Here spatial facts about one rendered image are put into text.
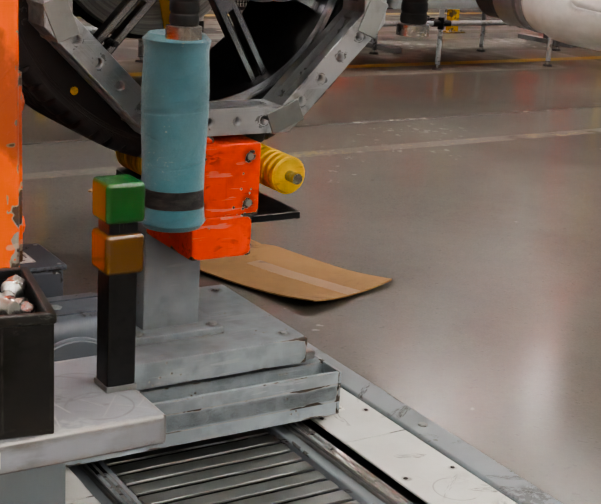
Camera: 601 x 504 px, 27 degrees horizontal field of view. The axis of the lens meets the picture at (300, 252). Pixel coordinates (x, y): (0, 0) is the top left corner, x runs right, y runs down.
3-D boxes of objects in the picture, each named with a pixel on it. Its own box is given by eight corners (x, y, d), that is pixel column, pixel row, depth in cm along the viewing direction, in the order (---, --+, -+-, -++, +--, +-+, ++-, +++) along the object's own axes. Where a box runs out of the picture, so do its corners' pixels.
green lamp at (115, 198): (129, 212, 122) (129, 172, 121) (146, 223, 119) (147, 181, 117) (90, 216, 120) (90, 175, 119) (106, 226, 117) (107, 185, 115)
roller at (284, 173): (222, 155, 214) (223, 122, 212) (313, 196, 190) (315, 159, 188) (191, 158, 211) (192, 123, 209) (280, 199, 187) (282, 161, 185)
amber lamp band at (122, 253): (128, 261, 123) (128, 222, 122) (145, 273, 120) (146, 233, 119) (89, 266, 121) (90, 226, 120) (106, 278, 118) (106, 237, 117)
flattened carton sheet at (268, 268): (229, 235, 341) (229, 223, 340) (391, 284, 308) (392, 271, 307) (148, 255, 320) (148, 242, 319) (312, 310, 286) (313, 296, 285)
